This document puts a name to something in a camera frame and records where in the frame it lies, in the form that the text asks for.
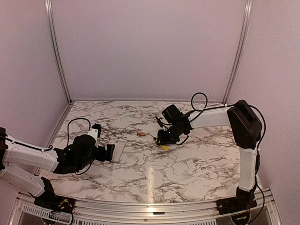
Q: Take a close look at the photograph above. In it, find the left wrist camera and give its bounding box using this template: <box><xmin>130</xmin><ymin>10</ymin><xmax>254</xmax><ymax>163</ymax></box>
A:
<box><xmin>88</xmin><ymin>123</ymin><xmax>102</xmax><ymax>147</ymax></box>

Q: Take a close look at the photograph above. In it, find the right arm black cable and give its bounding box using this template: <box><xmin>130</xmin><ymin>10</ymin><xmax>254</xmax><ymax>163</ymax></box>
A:
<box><xmin>175</xmin><ymin>92</ymin><xmax>267</xmax><ymax>211</ymax></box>

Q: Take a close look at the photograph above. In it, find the white remote control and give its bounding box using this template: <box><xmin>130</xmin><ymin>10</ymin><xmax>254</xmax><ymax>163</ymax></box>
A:
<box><xmin>111</xmin><ymin>140</ymin><xmax>127</xmax><ymax>163</ymax></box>

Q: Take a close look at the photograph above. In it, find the orange black battery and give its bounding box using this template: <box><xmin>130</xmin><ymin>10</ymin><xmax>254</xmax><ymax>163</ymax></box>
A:
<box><xmin>136</xmin><ymin>132</ymin><xmax>146</xmax><ymax>136</ymax></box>

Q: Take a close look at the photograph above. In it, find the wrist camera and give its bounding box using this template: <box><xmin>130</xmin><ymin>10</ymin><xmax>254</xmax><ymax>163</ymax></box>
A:
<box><xmin>88</xmin><ymin>123</ymin><xmax>102</xmax><ymax>147</ymax></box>
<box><xmin>155</xmin><ymin>116</ymin><xmax>166</xmax><ymax>128</ymax></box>

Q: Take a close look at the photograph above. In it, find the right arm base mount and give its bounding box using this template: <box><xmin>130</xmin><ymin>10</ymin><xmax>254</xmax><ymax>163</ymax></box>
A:
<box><xmin>216</xmin><ymin>186</ymin><xmax>257</xmax><ymax>215</ymax></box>

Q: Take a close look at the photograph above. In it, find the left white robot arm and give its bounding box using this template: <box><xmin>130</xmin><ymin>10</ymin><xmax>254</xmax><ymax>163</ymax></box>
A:
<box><xmin>0</xmin><ymin>127</ymin><xmax>115</xmax><ymax>209</ymax></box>

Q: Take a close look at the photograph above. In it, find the yellow handled screwdriver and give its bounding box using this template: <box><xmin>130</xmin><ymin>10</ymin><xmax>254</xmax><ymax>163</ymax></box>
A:
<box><xmin>148</xmin><ymin>133</ymin><xmax>169</xmax><ymax>151</ymax></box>

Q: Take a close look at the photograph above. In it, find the right aluminium corner post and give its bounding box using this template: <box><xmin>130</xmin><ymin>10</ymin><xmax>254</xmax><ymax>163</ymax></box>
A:
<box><xmin>222</xmin><ymin>0</ymin><xmax>253</xmax><ymax>104</ymax></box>

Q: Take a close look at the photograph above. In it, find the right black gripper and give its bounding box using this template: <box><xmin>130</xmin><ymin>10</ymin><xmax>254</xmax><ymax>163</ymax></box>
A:
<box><xmin>157</xmin><ymin>125</ymin><xmax>184</xmax><ymax>145</ymax></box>

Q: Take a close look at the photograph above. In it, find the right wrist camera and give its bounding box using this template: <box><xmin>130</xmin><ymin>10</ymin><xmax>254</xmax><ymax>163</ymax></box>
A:
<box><xmin>155</xmin><ymin>116</ymin><xmax>166</xmax><ymax>128</ymax></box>

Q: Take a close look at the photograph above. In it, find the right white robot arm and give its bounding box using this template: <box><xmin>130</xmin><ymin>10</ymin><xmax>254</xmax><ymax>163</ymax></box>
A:
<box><xmin>154</xmin><ymin>100</ymin><xmax>265</xmax><ymax>210</ymax></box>

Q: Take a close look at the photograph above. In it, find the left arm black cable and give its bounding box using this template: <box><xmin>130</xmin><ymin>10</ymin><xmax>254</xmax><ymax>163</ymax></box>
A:
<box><xmin>4</xmin><ymin>118</ymin><xmax>92</xmax><ymax>175</ymax></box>

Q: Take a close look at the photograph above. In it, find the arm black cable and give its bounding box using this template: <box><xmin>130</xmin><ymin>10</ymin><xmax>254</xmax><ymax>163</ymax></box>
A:
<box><xmin>175</xmin><ymin>92</ymin><xmax>267</xmax><ymax>211</ymax></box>
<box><xmin>4</xmin><ymin>118</ymin><xmax>92</xmax><ymax>175</ymax></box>

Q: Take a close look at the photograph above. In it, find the left aluminium corner post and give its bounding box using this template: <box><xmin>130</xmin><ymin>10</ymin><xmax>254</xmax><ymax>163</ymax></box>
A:
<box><xmin>45</xmin><ymin>0</ymin><xmax>72</xmax><ymax>105</ymax></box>

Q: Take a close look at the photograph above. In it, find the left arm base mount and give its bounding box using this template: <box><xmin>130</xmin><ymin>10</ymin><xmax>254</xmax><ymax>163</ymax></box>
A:
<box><xmin>34</xmin><ymin>177</ymin><xmax>75</xmax><ymax>213</ymax></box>

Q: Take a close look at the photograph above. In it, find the front aluminium frame rail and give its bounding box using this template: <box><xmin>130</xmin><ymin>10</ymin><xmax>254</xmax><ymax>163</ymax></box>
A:
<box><xmin>14</xmin><ymin>199</ymin><xmax>282</xmax><ymax>225</ymax></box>

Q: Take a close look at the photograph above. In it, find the aluminium corner post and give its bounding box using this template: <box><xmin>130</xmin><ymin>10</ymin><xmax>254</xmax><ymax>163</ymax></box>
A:
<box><xmin>45</xmin><ymin>0</ymin><xmax>72</xmax><ymax>105</ymax></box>
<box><xmin>222</xmin><ymin>0</ymin><xmax>253</xmax><ymax>104</ymax></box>

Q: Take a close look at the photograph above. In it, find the purple blue battery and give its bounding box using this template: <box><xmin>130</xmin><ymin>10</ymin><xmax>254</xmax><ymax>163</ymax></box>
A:
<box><xmin>153</xmin><ymin>211</ymin><xmax>165</xmax><ymax>215</ymax></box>

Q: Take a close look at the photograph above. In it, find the white battery cover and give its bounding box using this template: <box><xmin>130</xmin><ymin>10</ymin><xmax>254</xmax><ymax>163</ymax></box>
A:
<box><xmin>186</xmin><ymin>160</ymin><xmax>195</xmax><ymax>170</ymax></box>

